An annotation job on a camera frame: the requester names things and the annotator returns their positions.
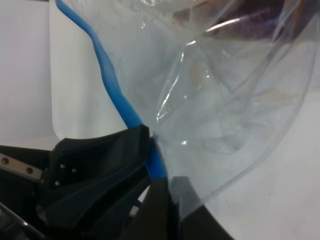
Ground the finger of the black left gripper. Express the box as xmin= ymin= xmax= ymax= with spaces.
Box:
xmin=36 ymin=125 xmax=150 ymax=229

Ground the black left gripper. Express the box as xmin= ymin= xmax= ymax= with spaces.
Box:
xmin=0 ymin=146 xmax=54 ymax=240

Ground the purple eggplant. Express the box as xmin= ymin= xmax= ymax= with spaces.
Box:
xmin=174 ymin=0 xmax=301 ymax=42

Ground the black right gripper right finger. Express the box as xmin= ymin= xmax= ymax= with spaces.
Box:
xmin=172 ymin=176 xmax=233 ymax=240

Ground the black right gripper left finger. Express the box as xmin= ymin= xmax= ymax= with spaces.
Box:
xmin=117 ymin=175 xmax=175 ymax=240

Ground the clear zip bag blue seal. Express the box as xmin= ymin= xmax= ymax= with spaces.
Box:
xmin=56 ymin=0 xmax=320 ymax=204

